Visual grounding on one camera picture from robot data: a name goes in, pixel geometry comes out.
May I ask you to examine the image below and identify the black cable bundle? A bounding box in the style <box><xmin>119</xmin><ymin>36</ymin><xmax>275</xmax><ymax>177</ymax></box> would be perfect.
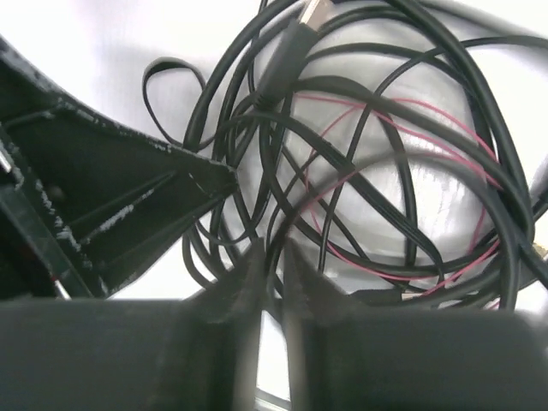
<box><xmin>143</xmin><ymin>0</ymin><xmax>548</xmax><ymax>313</ymax></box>

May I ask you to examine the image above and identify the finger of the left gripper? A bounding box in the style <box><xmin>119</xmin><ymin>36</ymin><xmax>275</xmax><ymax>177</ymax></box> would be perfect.
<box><xmin>1</xmin><ymin>43</ymin><xmax>237</xmax><ymax>300</ymax></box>

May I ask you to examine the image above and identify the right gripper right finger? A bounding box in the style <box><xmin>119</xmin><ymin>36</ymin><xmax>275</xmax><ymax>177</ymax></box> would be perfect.
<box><xmin>283</xmin><ymin>242</ymin><xmax>547</xmax><ymax>410</ymax></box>

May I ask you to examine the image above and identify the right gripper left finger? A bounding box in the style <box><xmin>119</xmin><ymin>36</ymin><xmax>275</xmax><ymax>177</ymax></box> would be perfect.
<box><xmin>1</xmin><ymin>240</ymin><xmax>265</xmax><ymax>410</ymax></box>

